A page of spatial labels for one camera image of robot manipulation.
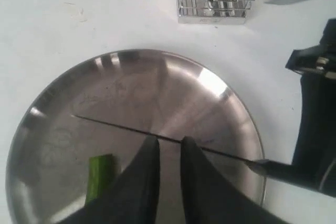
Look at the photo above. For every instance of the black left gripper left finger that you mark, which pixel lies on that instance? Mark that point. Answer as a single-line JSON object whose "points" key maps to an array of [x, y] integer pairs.
{"points": [[133, 197]]}

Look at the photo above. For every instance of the round stainless steel plate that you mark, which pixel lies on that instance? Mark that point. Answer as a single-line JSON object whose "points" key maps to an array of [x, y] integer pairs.
{"points": [[104, 105]]}

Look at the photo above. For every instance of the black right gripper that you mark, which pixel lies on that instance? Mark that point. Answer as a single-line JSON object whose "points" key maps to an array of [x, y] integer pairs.
{"points": [[316, 138]]}

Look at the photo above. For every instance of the green cucumber with stem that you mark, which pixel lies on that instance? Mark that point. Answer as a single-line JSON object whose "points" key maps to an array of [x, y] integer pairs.
{"points": [[101, 174]]}

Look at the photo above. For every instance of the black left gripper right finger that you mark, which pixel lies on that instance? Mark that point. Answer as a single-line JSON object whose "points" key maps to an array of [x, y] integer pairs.
{"points": [[209, 198]]}

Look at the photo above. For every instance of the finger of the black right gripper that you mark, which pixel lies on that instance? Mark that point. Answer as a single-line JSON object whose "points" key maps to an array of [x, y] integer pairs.
{"points": [[326, 172]]}

